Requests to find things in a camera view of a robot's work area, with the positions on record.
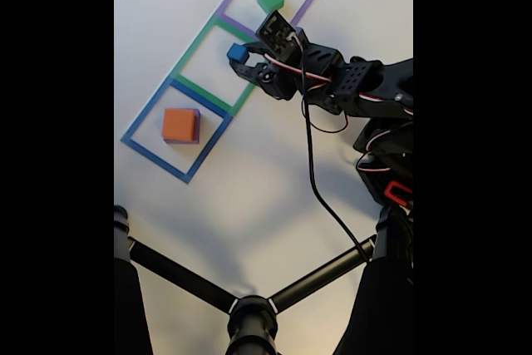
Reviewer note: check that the small blue cube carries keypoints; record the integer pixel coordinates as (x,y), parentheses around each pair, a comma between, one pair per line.
(237,53)

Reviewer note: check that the large purple cube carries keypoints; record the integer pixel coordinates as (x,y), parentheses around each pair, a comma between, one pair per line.
(196,130)

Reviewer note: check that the large orange cube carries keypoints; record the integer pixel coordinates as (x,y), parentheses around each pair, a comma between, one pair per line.
(178,122)

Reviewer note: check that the red clamp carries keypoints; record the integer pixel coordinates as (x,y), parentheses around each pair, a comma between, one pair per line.
(390,193)

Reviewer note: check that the black tripod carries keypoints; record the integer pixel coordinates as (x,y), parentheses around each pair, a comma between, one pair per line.
(249,321)

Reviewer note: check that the gripper camera board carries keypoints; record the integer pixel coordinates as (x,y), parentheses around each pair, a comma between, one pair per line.
(278,33)

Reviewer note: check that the green square tape frame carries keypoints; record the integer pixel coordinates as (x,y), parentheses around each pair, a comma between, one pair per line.
(199,89)

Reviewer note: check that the blue square tape frame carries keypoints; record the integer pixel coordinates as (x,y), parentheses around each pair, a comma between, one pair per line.
(158,161)

